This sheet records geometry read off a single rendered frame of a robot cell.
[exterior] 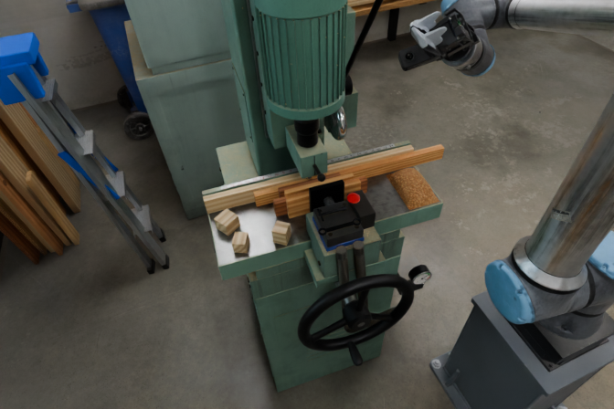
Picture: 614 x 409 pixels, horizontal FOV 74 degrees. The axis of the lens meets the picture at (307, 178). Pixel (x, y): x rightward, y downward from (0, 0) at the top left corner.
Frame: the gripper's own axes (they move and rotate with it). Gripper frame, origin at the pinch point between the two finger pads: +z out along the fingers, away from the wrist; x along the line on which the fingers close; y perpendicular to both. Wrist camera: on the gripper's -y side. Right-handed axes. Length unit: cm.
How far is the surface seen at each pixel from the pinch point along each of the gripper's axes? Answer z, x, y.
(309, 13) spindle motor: 22.8, -1.8, -7.8
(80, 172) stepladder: 14, -18, -129
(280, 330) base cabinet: -12, 55, -73
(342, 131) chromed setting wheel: -14.4, 6.9, -31.6
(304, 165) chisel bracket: 1.9, 15.9, -34.6
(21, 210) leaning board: 19, -21, -187
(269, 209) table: 1, 22, -51
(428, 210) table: -25.6, 34.0, -20.5
